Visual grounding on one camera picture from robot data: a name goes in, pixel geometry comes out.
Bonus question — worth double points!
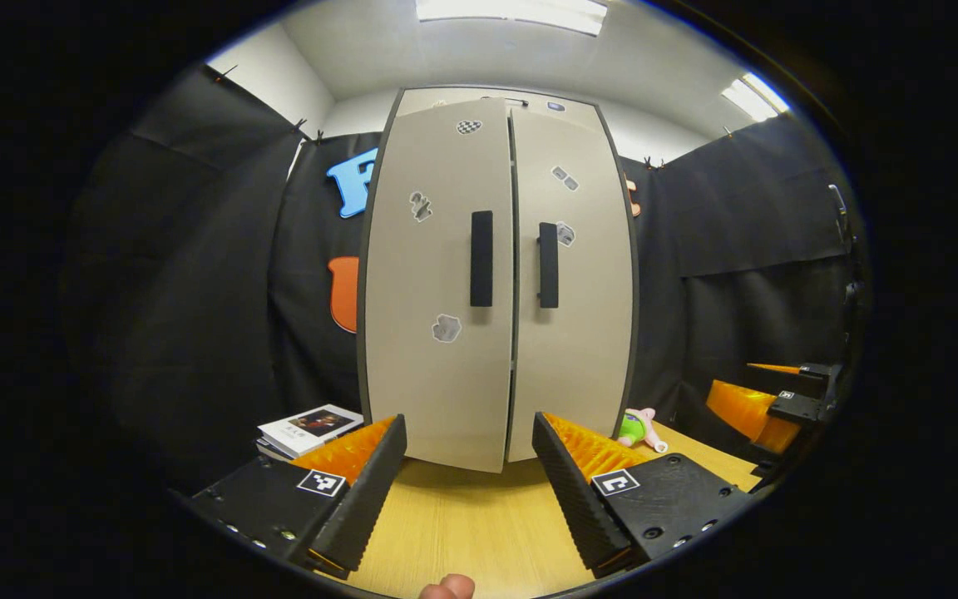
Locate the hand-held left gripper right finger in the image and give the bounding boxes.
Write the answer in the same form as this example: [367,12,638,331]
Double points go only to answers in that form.
[531,411,758,579]

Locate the grey shoe cabinet door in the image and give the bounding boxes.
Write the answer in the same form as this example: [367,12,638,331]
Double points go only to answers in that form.
[363,97,516,473]
[506,104,636,463]

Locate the green and pink plush toy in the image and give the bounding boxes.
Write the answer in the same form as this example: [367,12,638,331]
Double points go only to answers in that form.
[617,408,669,454]

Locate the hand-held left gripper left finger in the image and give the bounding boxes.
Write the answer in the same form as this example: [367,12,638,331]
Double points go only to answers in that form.
[188,413,407,581]

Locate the ceiling light panel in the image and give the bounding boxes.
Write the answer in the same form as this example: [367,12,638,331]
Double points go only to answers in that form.
[720,72,792,123]
[415,0,609,37]

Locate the grey shoe cabinet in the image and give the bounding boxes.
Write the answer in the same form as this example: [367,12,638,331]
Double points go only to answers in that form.
[356,86,640,467]

